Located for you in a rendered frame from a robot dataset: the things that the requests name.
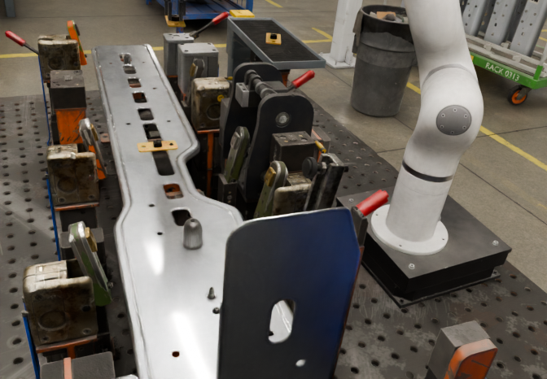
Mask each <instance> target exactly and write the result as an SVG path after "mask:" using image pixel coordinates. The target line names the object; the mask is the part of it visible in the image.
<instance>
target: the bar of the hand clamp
mask: <svg viewBox="0 0 547 379"><path fill-rule="evenodd" d="M302 172H303V174H304V176H305V177H306V178H313V181H312V184H311V186H310V189H309V194H308V197H307V199H306V202H305V205H304V210H303V212H304V211H315V210H321V209H327V208H331V207H332V204H333V202H334V199H335V195H336V192H337V190H338V188H339V183H340V181H341V178H342V175H343V174H344V172H348V165H344V163H342V162H341V161H340V160H339V158H338V157H337V156H336V155H335V154H330V153H328V154H321V155H320V158H319V160H318V162H317V161H316V160H315V158H313V157H307V158H306V159H305V160H304V162H303V164H302Z"/></svg>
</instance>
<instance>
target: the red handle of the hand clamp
mask: <svg viewBox="0 0 547 379"><path fill-rule="evenodd" d="M387 198H389V195H388V193H387V192H386V191H385V190H384V191H382V190H378V191H377V192H375V193H374V194H372V195H370V196H369V197H368V198H366V199H365V200H363V201H362V202H360V203H358V204H357V205H356V206H357V207H358V209H359V210H360V211H361V212H362V213H363V215H364V216H367V215H369V214H370V213H372V212H373V211H375V210H377V209H378V208H380V207H381V206H382V205H384V204H385V203H387V202H388V199H387Z"/></svg>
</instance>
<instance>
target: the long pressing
mask: <svg viewBox="0 0 547 379"><path fill-rule="evenodd" d="M91 54H92V59H93V62H94V70H95V74H96V77H97V82H98V88H99V92H100V97H101V101H102V104H103V112H104V116H105V120H106V124H107V131H108V135H109V139H110V143H111V147H112V154H113V159H114V162H115V166H116V173H117V177H118V181H119V186H120V192H121V197H122V201H123V204H124V206H123V209H122V211H121V213H120V215H119V217H118V219H117V221H116V223H115V225H114V228H113V235H114V240H115V245H116V253H117V258H118V264H119V269H120V278H121V282H122V287H123V292H124V297H125V306H126V311H127V316H128V321H129V330H130V335H131V340H132V345H133V353H134V358H135V364H136V369H137V374H138V379H216V368H217V341H218V326H219V314H215V313H213V312H212V310H213V309H214V307H219V308H220V302H221V303H222V290H223V277H224V263H225V244H226V240H227V237H228V236H229V235H230V233H231V231H232V230H234V229H235V228H236V227H237V226H238V225H240V224H241V223H243V222H245V219H244V218H243V215H242V214H241V212H240V211H239V210H238V209H237V208H235V207H233V206H231V205H228V204H225V203H222V202H219V201H217V200H214V199H211V198H207V197H205V196H203V195H202V194H200V193H199V192H198V191H197V189H196V188H195V184H194V182H193V180H192V178H191V176H190V173H189V171H188V168H187V166H186V163H187V162H188V161H189V160H190V159H192V158H193V157H195V156H196V155H197V154H198V153H199V151H200V143H199V140H198V138H197V137H196V135H195V132H194V130H193V128H192V127H191V125H190V122H189V120H188V119H187V117H186V114H185V112H184V111H183V109H182V106H181V104H180V102H179V101H178V99H177V96H176V94H175V93H174V91H173V88H172V86H171V85H170V83H169V81H168V78H167V76H166V75H165V73H164V70H163V68H162V67H161V65H160V62H159V60H158V59H157V57H156V55H155V52H154V51H153V49H152V47H151V46H150V45H148V44H143V45H118V46H95V47H93V48H92V49H91ZM121 54H128V55H129V56H130V59H131V61H130V62H131V64H124V62H122V61H121V60H120V55H121ZM124 66H133V67H134V70H135V72H136V73H135V74H126V73H125V70H124V68H123V67H124ZM128 79H138V80H139V82H140V85H141V87H139V88H131V87H129V82H128ZM135 93H143V94H144V95H145V98H146V100H147V102H145V103H136V102H135V101H134V98H133V94H135ZM139 109H149V110H151V114H152V116H153V120H141V118H140V115H139V113H138V110H139ZM168 121H170V122H168ZM144 124H155V125H156V127H157V129H158V132H159V134H160V138H161V140H162V141H172V140H174V141H176V143H177V146H178V149H176V150H160V151H164V152H166V153H167V156H168V159H169V161H170V163H171V166H172V168H173V172H174V174H173V175H169V176H161V175H160V174H159V172H158V169H157V167H156V164H155V160H154V157H153V153H154V152H159V151H151V152H139V151H138V147H137V144H138V143H142V142H148V140H147V135H146V133H145V130H144V128H143V125H144ZM171 184H177V185H179V187H180V190H181V192H182V195H183V197H182V198H175V199H169V198H167V195H166V193H165V191H164V186H165V185H171ZM151 204H153V205H155V206H153V207H149V205H151ZM180 210H187V211H188V212H189V213H190V217H191V218H195V219H197V220H198V221H199V222H200V223H201V225H202V230H203V232H202V246H201V247H200V248H198V249H195V250H189V249H186V248H185V247H184V246H183V245H182V236H183V226H178V225H176V222H175V219H174V217H173V212H174V211H180ZM157 233H162V235H158V234H157ZM210 287H213V288H214V295H215V296H216V297H215V298H213V299H210V298H208V295H209V289H210ZM292 317H293V312H292V310H291V308H290V307H289V305H288V303H287V301H286V300H282V301H280V302H279V303H277V304H276V305H275V306H274V307H273V310H272V316H271V323H270V330H269V331H272V332H273V336H269V340H270V341H273V342H278V341H281V340H283V339H284V338H286V337H287V336H288V334H289V333H290V331H291V322H292ZM173 352H179V354H180V355H179V356H178V357H173V356H172V353H173Z"/></svg>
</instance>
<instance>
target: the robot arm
mask: <svg viewBox="0 0 547 379"><path fill-rule="evenodd" d="M186 2H187V0H178V15H179V20H180V21H183V16H186ZM404 4H405V10H406V14H407V18H408V21H409V27H410V32H411V35H412V38H413V42H414V48H415V51H416V55H417V60H418V70H419V80H420V89H421V109H420V113H419V117H418V122H417V124H416V127H415V130H414V132H413V134H412V136H411V138H410V139H409V141H408V143H407V146H406V148H405V153H404V157H403V160H402V163H401V166H400V171H399V175H398V177H397V181H396V186H395V189H394V192H393V195H392V200H391V203H390V204H389V205H386V206H383V207H380V208H379V209H377V210H376V211H375V212H374V214H373V215H372V218H371V222H370V223H371V228H372V230H373V232H374V234H375V235H376V236H377V238H378V239H379V240H381V241H382V242H383V243H385V244H386V245H388V246H390V247H391V248H392V249H395V250H398V251H400V252H403V253H406V254H410V255H432V254H435V253H437V252H439V251H441V250H442V249H443V248H444V247H445V245H446V243H447V241H448V232H447V230H446V228H445V227H444V225H443V224H442V222H441V221H440V219H441V217H440V214H441V212H442V209H443V206H444V203H445V200H446V198H447V195H448V192H449V189H450V186H451V184H452V181H453V177H454V175H455V172H456V170H457V166H458V163H459V160H460V158H461V157H462V155H463V153H464V152H465V151H466V150H467V149H468V148H469V147H470V145H471V144H472V143H473V141H474V140H475V138H476V136H477V134H478V132H479V129H480V126H481V123H482V119H483V115H484V102H483V98H482V94H481V91H480V88H479V83H478V79H477V76H476V73H475V68H474V66H473V63H472V60H471V57H470V52H469V49H468V46H467V42H466V35H465V31H464V27H463V23H462V13H461V8H460V3H459V0H404ZM164 15H167V16H168V20H172V2H171V0H164Z"/></svg>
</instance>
